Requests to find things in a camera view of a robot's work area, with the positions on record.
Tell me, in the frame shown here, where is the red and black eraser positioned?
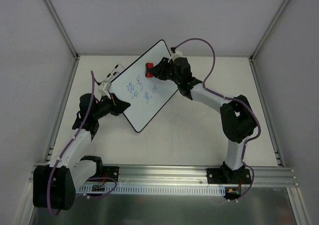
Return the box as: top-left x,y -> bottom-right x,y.
145,62 -> 154,78

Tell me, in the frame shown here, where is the white whiteboard with black rim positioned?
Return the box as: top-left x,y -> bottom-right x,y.
110,39 -> 177,133

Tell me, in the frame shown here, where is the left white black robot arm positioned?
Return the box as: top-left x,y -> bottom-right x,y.
33,93 -> 131,211

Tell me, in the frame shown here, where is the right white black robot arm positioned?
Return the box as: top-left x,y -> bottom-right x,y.
145,57 -> 258,184

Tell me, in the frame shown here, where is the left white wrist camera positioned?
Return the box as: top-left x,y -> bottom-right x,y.
98,80 -> 112,98

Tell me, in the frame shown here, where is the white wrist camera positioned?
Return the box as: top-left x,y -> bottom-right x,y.
98,80 -> 112,98
169,47 -> 183,61

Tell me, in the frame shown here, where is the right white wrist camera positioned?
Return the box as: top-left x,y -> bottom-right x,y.
169,47 -> 183,61

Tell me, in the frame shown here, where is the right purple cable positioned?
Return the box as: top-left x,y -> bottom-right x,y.
174,37 -> 261,203

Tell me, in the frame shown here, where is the purple cable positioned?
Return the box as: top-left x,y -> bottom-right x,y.
47,70 -> 118,217
174,37 -> 261,203

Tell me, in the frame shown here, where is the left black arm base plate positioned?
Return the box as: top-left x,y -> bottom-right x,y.
101,165 -> 120,183

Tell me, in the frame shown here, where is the aluminium mounting rail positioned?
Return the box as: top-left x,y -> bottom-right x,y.
28,160 -> 299,187

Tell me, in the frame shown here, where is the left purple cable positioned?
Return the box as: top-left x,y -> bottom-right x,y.
47,70 -> 118,217

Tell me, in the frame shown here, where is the left aluminium frame post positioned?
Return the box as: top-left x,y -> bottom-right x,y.
43,0 -> 78,60

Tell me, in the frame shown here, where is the aluminium frame post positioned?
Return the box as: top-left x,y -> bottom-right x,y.
43,0 -> 78,60
249,0 -> 291,62

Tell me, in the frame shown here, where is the white slotted cable duct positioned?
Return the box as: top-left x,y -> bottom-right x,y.
76,183 -> 226,197

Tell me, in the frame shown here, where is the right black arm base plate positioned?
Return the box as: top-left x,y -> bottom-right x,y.
206,168 -> 252,185

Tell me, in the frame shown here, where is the right aluminium frame post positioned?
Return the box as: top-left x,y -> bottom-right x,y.
249,0 -> 291,62

